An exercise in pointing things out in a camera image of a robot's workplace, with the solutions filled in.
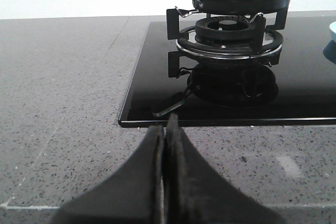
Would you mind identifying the black pan support grate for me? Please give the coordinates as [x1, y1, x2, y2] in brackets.
[166, 9, 283, 67]

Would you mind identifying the black glass gas cooktop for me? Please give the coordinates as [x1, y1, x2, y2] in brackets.
[118, 16, 335, 127]

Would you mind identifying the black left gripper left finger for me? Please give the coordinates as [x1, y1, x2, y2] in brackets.
[51, 126, 164, 223]

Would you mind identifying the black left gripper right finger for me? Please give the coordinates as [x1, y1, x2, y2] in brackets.
[166, 114, 286, 223]

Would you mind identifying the light blue plate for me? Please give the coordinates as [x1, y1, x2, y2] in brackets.
[329, 22, 336, 42]

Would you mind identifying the silver wire pan reducer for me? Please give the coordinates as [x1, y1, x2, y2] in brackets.
[175, 6, 264, 24]

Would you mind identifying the black round gas burner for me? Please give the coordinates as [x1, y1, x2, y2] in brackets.
[195, 16, 256, 40]

